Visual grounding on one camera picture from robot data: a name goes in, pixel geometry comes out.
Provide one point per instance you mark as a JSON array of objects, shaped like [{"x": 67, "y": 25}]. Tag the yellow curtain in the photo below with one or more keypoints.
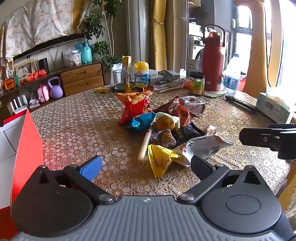
[{"x": 161, "y": 34}]

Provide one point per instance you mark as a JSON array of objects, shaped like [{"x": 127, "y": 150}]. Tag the orange radio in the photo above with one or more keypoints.
[{"x": 9, "y": 83}]

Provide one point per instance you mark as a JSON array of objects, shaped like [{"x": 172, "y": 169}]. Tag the pink case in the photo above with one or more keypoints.
[{"x": 43, "y": 93}]

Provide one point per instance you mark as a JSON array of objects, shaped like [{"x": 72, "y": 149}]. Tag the clear water bottle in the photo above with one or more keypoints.
[{"x": 231, "y": 76}]

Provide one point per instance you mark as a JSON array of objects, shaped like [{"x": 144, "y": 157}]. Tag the clear plastic bag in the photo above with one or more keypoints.
[{"x": 72, "y": 59}]

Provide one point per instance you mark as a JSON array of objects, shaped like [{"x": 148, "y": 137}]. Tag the clear drinking glass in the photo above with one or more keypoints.
[{"x": 118, "y": 80}]

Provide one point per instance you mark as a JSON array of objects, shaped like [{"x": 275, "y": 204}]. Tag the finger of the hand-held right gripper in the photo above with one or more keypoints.
[{"x": 256, "y": 136}]

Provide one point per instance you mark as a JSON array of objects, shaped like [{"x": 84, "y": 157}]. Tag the white carton box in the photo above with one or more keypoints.
[{"x": 193, "y": 66}]

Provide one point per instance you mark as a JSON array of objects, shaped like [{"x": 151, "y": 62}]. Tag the red chip bag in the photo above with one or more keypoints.
[{"x": 134, "y": 105}]

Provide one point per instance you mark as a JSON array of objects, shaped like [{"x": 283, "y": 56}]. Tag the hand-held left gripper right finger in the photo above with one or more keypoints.
[{"x": 200, "y": 166}]

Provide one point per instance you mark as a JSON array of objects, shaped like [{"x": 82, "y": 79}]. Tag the white sausage stick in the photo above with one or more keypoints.
[{"x": 143, "y": 146}]

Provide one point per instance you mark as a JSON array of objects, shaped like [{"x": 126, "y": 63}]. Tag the black-lid jar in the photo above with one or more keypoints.
[{"x": 197, "y": 84}]

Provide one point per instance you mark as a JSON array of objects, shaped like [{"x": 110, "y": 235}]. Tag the green coaster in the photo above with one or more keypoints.
[{"x": 215, "y": 93}]

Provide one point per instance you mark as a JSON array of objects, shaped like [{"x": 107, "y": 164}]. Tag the purple kettlebell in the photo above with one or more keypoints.
[{"x": 56, "y": 90}]

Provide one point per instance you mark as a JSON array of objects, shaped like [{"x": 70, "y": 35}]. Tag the plain red apple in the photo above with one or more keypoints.
[{"x": 22, "y": 81}]

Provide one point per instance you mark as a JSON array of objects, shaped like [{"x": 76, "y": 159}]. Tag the black round tray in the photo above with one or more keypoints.
[{"x": 151, "y": 88}]

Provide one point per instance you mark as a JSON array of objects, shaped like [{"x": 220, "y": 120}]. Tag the black snack packet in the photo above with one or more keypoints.
[{"x": 185, "y": 134}]

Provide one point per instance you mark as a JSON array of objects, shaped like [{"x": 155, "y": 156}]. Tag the stack of small books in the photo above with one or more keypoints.
[{"x": 34, "y": 101}]

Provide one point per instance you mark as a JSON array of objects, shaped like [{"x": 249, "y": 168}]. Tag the black flat box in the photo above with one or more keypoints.
[{"x": 168, "y": 75}]

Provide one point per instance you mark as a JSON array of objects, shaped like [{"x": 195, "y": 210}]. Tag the black speaker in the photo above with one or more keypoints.
[{"x": 44, "y": 65}]

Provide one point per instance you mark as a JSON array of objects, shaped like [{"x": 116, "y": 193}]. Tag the white router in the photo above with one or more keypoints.
[{"x": 18, "y": 105}]

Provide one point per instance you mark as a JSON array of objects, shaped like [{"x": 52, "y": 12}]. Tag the small clear snack packet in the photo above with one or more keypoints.
[{"x": 210, "y": 129}]

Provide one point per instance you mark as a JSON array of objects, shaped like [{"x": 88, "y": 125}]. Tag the red shoe box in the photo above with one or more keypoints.
[{"x": 29, "y": 150}]

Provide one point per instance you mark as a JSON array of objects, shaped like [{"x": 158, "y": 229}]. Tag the white flat box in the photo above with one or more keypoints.
[{"x": 153, "y": 76}]

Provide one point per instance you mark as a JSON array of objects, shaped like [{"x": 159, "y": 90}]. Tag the yellow-lid white bottle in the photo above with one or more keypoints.
[{"x": 141, "y": 75}]

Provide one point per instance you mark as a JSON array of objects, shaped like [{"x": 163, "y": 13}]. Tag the blue snack packet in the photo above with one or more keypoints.
[{"x": 141, "y": 121}]

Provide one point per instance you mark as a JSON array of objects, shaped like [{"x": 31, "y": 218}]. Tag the standing air conditioner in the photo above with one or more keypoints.
[{"x": 138, "y": 30}]

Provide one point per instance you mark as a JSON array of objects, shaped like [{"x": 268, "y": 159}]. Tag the wooden TV cabinet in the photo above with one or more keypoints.
[{"x": 81, "y": 78}]

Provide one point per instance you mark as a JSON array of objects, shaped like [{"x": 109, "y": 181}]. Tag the beige curtain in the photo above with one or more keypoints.
[{"x": 256, "y": 46}]

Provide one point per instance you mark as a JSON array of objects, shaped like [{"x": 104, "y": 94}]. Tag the potted green tree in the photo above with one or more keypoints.
[{"x": 94, "y": 25}]

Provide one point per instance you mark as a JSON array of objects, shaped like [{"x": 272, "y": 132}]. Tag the red thermos bottle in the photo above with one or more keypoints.
[{"x": 212, "y": 62}]

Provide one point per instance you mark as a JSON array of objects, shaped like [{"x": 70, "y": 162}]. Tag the washing machine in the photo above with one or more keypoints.
[{"x": 195, "y": 49}]

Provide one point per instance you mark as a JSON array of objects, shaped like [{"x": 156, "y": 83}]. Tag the yellow candy wrapper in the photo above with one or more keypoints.
[{"x": 103, "y": 90}]

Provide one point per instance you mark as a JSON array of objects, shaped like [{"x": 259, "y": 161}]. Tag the white snack packet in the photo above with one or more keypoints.
[{"x": 203, "y": 146}]

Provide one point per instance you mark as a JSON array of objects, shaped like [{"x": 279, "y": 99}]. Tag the red wrapped apple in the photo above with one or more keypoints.
[
  {"x": 29, "y": 78},
  {"x": 35, "y": 74},
  {"x": 42, "y": 72}
]

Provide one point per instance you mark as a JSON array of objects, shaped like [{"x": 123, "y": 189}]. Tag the small white red packet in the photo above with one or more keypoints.
[{"x": 194, "y": 105}]

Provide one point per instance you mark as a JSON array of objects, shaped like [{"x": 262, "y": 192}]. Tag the orange fruit packet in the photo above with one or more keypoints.
[{"x": 164, "y": 123}]

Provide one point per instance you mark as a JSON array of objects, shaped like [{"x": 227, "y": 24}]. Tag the cloth-covered television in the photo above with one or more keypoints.
[{"x": 39, "y": 20}]

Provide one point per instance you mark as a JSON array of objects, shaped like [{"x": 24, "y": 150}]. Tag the teal jug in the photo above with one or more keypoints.
[{"x": 85, "y": 53}]

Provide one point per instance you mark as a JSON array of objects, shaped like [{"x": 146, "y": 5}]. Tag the brown red snack packet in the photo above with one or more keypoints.
[{"x": 181, "y": 114}]

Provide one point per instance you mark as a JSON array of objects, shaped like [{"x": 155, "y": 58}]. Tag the photo frame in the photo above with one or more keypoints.
[{"x": 24, "y": 69}]

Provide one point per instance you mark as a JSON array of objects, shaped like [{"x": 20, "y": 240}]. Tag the black television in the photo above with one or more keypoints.
[{"x": 50, "y": 44}]

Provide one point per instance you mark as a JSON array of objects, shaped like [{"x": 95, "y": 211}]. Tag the rolled white papers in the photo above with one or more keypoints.
[{"x": 170, "y": 86}]

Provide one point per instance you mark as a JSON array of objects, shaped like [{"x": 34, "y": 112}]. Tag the tissue pack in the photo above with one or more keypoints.
[{"x": 272, "y": 107}]

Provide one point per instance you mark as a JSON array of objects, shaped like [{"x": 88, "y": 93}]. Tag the yellow snack packet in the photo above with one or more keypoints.
[{"x": 159, "y": 160}]

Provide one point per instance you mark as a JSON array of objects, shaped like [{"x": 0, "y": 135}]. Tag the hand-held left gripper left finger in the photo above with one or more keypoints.
[{"x": 91, "y": 166}]

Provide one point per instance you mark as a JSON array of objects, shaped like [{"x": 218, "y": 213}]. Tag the black remote control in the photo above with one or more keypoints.
[{"x": 240, "y": 103}]

